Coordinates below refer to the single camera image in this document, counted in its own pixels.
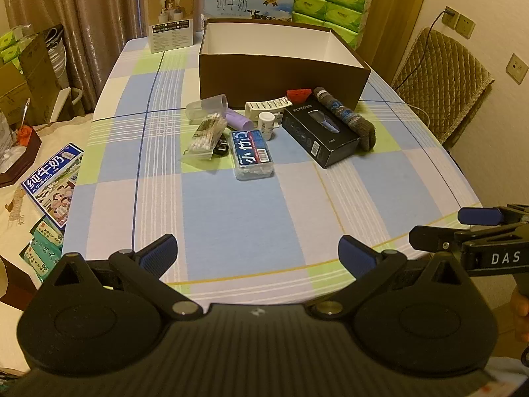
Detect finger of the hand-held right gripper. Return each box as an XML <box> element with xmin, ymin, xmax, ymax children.
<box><xmin>457</xmin><ymin>204</ymin><xmax>529</xmax><ymax>227</ymax></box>
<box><xmin>408</xmin><ymin>225</ymin><xmax>470</xmax><ymax>254</ymax></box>

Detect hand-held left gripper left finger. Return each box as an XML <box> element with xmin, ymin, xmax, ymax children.
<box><xmin>39</xmin><ymin>234</ymin><xmax>203</xmax><ymax>320</ymax></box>

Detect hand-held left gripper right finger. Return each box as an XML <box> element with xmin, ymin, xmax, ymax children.
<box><xmin>310</xmin><ymin>235</ymin><xmax>468</xmax><ymax>319</ymax></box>

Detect brown knitted sock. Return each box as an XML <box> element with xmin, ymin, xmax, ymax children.
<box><xmin>313</xmin><ymin>87</ymin><xmax>378</xmax><ymax>152</ymax></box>

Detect black shaver box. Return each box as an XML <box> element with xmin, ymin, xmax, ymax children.
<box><xmin>282</xmin><ymin>105</ymin><xmax>360</xmax><ymax>169</ymax></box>

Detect blue floss pick box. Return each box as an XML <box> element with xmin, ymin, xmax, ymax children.
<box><xmin>229</xmin><ymin>129</ymin><xmax>276</xmax><ymax>181</ymax></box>

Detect small white bottle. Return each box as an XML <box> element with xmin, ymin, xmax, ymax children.
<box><xmin>258</xmin><ymin>111</ymin><xmax>275</xmax><ymax>141</ymax></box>

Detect purple tube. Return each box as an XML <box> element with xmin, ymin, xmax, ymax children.
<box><xmin>223</xmin><ymin>108</ymin><xmax>251</xmax><ymax>132</ymax></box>

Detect brown storage box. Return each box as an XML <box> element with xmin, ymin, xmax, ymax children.
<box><xmin>198</xmin><ymin>19</ymin><xmax>372</xmax><ymax>109</ymax></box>

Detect person's right hand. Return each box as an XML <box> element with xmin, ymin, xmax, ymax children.
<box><xmin>510</xmin><ymin>287</ymin><xmax>529</xmax><ymax>342</ymax></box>

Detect checked tablecloth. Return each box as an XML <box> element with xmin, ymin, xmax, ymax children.
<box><xmin>66</xmin><ymin>35</ymin><xmax>482</xmax><ymax>315</ymax></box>

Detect green paper packets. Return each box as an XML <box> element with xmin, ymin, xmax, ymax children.
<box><xmin>20</xmin><ymin>215</ymin><xmax>67</xmax><ymax>286</ymax></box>

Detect cotton swab bag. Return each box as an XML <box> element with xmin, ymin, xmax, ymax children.
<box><xmin>182</xmin><ymin>112</ymin><xmax>228</xmax><ymax>162</ymax></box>

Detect flat blue milk box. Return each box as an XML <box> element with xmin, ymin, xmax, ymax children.
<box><xmin>20</xmin><ymin>143</ymin><xmax>85</xmax><ymax>230</ymax></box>

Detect quilted chair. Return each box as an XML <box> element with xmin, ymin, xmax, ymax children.
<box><xmin>390</xmin><ymin>27</ymin><xmax>494</xmax><ymax>147</ymax></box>

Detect cream bedsheet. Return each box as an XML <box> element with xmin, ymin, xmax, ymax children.
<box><xmin>0</xmin><ymin>116</ymin><xmax>89</xmax><ymax>377</ymax></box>

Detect clear plastic cup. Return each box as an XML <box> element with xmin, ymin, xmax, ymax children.
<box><xmin>185</xmin><ymin>94</ymin><xmax>229</xmax><ymax>124</ymax></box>

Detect dark wooden tray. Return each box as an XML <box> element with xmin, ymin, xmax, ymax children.
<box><xmin>0</xmin><ymin>126</ymin><xmax>42</xmax><ymax>188</ymax></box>

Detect clear plastic bag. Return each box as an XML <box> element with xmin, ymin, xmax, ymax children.
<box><xmin>0</xmin><ymin>110</ymin><xmax>15</xmax><ymax>162</ymax></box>

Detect brown cardboard box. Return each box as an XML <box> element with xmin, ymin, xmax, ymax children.
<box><xmin>0</xmin><ymin>25</ymin><xmax>69</xmax><ymax>127</ymax></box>

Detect white ribbed container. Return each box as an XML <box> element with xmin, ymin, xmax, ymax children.
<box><xmin>43</xmin><ymin>27</ymin><xmax>67</xmax><ymax>87</ymax></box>

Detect beige product box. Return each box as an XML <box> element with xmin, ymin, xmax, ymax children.
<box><xmin>144</xmin><ymin>0</ymin><xmax>195</xmax><ymax>54</ymax></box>

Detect pack of green tissue packets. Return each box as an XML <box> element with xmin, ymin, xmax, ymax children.
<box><xmin>293</xmin><ymin>0</ymin><xmax>374</xmax><ymax>49</ymax></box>

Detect small green tissue pack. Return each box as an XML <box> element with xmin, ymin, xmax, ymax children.
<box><xmin>0</xmin><ymin>25</ymin><xmax>25</xmax><ymax>67</ymax></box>

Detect brown curtain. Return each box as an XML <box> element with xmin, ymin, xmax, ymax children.
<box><xmin>0</xmin><ymin>0</ymin><xmax>432</xmax><ymax>112</ymax></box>

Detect black power cable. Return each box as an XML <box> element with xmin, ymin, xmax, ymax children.
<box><xmin>390</xmin><ymin>8</ymin><xmax>449</xmax><ymax>92</ymax></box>

